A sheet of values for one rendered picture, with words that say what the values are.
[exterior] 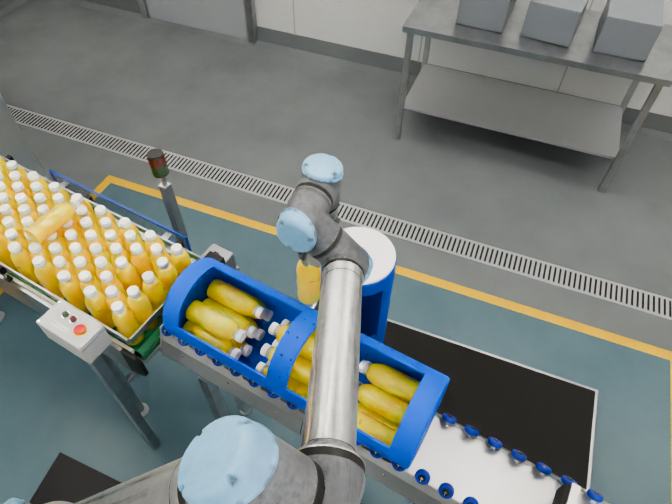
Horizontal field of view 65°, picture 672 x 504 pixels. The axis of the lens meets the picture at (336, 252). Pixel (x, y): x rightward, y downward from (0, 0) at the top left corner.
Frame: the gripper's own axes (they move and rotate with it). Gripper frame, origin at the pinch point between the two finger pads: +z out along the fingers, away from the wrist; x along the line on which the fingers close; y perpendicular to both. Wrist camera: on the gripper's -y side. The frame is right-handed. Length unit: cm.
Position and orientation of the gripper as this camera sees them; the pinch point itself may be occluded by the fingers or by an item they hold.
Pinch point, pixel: (309, 256)
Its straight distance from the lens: 144.8
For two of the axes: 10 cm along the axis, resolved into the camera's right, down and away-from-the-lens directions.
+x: 5.3, -6.6, 5.3
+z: -0.8, 5.8, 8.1
